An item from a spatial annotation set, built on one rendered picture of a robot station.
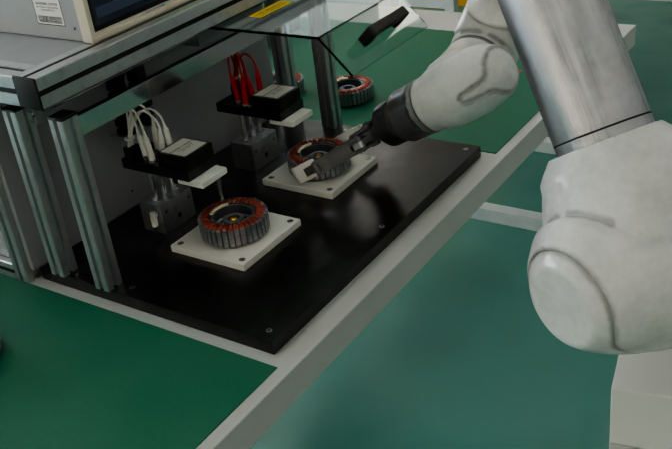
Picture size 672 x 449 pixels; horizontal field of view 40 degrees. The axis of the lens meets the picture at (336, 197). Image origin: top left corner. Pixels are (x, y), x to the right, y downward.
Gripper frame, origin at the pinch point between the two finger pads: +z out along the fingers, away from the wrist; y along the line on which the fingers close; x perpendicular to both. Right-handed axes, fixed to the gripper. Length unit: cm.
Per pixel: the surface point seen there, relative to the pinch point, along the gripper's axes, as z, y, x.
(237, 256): -2.5, -30.0, -4.0
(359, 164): -3.5, 3.7, -4.5
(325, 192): -3.5, -7.4, -4.6
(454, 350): 44, 51, -67
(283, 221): -2.8, -18.4, -4.2
